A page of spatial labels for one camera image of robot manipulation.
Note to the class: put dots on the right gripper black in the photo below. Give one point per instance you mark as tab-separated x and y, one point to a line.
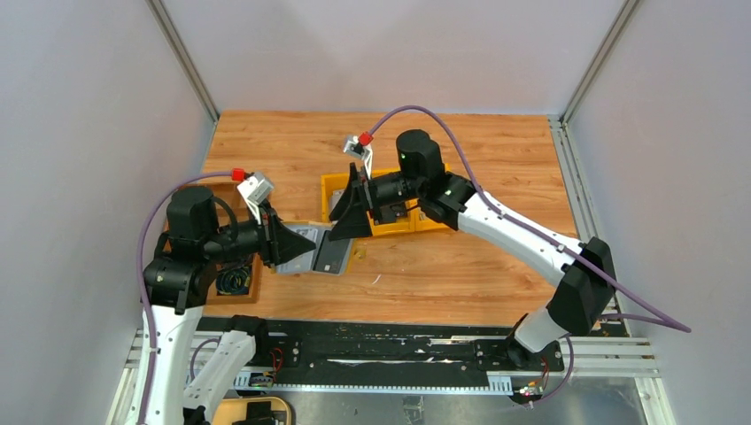
364	193

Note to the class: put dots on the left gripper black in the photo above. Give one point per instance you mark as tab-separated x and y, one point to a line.
270	235

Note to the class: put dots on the yellow leather card holder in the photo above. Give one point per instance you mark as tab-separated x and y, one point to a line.
329	257

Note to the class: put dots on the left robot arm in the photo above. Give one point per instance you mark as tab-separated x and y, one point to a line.
163	395

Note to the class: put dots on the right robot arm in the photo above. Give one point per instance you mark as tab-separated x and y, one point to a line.
578	271

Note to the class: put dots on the yellow plastic bin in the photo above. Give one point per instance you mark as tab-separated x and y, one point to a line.
333	186

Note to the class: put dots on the wooden compartment tray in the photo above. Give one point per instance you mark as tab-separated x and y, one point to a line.
207	252

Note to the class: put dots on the yellow tray with phone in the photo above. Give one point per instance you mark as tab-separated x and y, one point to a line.
254	410

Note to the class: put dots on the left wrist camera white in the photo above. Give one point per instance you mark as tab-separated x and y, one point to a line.
254	189

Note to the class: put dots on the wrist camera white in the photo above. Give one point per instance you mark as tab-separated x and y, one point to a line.
254	189
355	148

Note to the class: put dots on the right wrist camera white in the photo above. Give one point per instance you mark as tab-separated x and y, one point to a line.
355	148

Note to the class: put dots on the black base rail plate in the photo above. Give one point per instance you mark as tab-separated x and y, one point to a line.
368	354

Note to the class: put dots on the aluminium frame rails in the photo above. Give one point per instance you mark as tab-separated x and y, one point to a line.
584	356

